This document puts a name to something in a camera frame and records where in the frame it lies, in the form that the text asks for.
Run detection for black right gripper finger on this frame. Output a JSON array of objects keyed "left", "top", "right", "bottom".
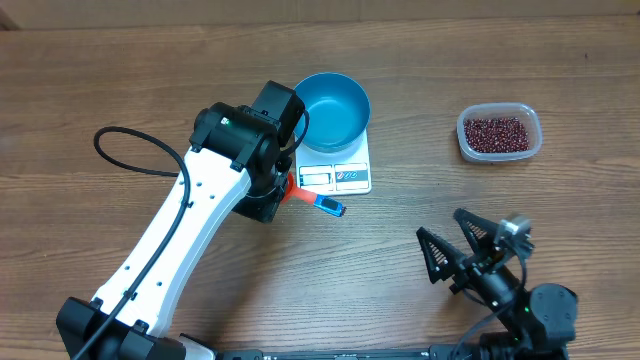
[
  {"left": 416, "top": 227, "right": 468, "bottom": 284},
  {"left": 453, "top": 208, "right": 498, "bottom": 253}
]

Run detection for red measuring scoop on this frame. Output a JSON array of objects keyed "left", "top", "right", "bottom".
[{"left": 281, "top": 173, "right": 346, "bottom": 217}]

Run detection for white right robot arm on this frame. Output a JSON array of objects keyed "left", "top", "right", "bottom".
[{"left": 416, "top": 208, "right": 578, "bottom": 359}]

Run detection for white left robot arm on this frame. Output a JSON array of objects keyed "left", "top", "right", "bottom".
[{"left": 56, "top": 99, "right": 309, "bottom": 359}]

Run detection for white digital kitchen scale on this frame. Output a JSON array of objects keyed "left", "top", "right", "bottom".
[{"left": 295, "top": 132, "right": 372, "bottom": 196}]

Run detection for blue plastic bowl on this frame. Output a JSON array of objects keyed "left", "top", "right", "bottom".
[{"left": 294, "top": 72, "right": 372, "bottom": 153}]

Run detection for red beans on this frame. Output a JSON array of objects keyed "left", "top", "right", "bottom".
[{"left": 463, "top": 117, "right": 529, "bottom": 153}]

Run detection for clear plastic food container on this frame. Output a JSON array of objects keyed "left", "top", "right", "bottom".
[{"left": 456, "top": 102, "right": 543, "bottom": 163}]

